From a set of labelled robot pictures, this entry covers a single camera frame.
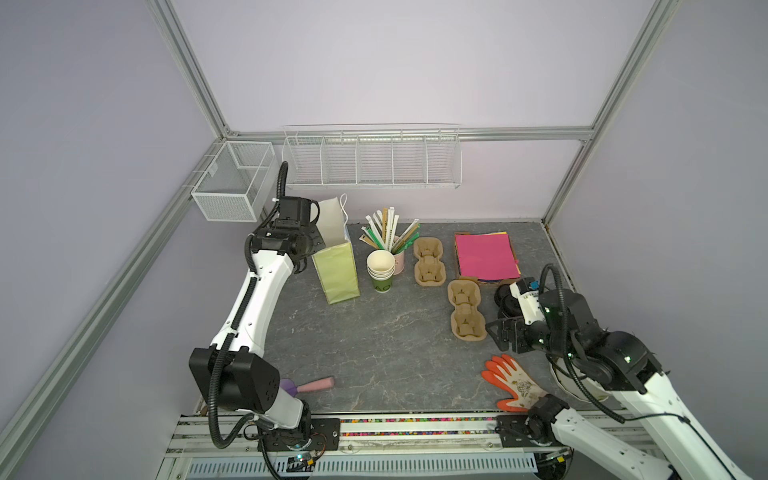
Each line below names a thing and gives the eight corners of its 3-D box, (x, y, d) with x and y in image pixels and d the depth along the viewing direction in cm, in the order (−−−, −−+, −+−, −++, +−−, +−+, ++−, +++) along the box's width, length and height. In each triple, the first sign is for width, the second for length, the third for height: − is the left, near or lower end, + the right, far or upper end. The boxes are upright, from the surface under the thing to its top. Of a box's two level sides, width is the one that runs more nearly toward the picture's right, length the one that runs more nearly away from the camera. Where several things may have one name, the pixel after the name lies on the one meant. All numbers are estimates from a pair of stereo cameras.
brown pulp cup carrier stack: (415, 289, 102) (415, 282, 99) (413, 245, 115) (413, 237, 112) (446, 289, 102) (448, 282, 99) (440, 245, 115) (442, 237, 112)
